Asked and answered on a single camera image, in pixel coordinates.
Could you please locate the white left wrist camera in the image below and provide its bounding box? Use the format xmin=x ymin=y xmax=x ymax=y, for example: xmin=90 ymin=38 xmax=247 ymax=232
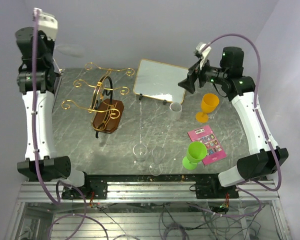
xmin=33 ymin=7 xmax=58 ymax=42

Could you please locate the orange plastic goblet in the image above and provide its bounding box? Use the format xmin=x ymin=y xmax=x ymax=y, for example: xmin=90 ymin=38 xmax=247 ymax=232
xmin=195 ymin=93 xmax=220 ymax=123

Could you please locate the clear wine glass front left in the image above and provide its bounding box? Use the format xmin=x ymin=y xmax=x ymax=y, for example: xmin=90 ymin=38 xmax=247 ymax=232
xmin=132 ymin=143 xmax=148 ymax=171

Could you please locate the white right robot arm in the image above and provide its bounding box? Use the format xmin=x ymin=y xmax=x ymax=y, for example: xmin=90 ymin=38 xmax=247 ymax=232
xmin=178 ymin=42 xmax=289 ymax=198

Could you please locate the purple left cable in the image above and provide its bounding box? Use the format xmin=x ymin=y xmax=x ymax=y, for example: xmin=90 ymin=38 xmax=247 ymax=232
xmin=31 ymin=9 xmax=108 ymax=240

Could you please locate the large clear wine glass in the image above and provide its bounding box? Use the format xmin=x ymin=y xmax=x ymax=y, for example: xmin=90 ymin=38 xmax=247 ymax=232
xmin=169 ymin=102 xmax=183 ymax=121

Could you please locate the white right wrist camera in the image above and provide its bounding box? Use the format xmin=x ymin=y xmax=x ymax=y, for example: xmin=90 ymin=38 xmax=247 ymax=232
xmin=194 ymin=42 xmax=212 ymax=70

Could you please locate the gold wire wine glass rack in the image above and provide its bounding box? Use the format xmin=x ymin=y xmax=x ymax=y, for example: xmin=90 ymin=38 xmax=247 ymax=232
xmin=61 ymin=62 xmax=135 ymax=139

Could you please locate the small clear wine glass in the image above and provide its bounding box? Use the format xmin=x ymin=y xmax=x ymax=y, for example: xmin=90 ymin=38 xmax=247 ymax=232
xmin=149 ymin=146 xmax=166 ymax=176

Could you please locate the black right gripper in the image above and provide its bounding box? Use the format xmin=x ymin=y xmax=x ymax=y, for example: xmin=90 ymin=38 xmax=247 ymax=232
xmin=178 ymin=55 xmax=228 ymax=94

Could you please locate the aluminium rail frame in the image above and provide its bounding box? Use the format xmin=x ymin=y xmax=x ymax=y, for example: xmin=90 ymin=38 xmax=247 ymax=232
xmin=6 ymin=174 xmax=292 ymax=240

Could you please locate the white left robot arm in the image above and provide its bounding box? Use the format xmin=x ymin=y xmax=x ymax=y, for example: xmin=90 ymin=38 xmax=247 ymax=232
xmin=15 ymin=27 xmax=92 ymax=199

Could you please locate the pink booklet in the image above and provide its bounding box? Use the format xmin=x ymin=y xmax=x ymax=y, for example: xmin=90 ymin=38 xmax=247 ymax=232
xmin=187 ymin=125 xmax=227 ymax=166

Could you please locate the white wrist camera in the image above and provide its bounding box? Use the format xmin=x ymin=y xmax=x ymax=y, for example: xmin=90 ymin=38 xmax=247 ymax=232
xmin=194 ymin=42 xmax=212 ymax=70
xmin=33 ymin=7 xmax=58 ymax=42

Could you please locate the gold framed whiteboard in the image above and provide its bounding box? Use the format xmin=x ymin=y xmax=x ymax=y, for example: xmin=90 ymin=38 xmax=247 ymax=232
xmin=133 ymin=59 xmax=188 ymax=104

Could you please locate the green plastic goblet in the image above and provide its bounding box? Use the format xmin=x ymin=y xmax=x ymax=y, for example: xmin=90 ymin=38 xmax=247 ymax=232
xmin=182 ymin=141 xmax=208 ymax=170

